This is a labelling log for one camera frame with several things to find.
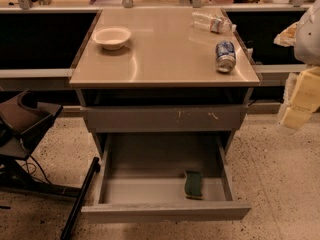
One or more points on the taped gripper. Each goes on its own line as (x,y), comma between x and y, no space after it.
(309,39)

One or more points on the green sponge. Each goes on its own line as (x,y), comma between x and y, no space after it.
(193,185)

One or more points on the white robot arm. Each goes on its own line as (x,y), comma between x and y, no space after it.
(304,36)

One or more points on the grey drawer cabinet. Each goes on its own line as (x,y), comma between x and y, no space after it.
(165,62)

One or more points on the open middle drawer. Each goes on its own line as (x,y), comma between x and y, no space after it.
(143,175)

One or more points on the closed top drawer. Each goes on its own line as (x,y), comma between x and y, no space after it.
(121,119)

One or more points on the blue soda can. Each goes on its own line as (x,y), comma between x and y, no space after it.
(225,57)

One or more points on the clear plastic water bottle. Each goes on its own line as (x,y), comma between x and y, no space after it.
(211,22)

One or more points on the white bowl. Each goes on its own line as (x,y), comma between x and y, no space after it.
(111,38)

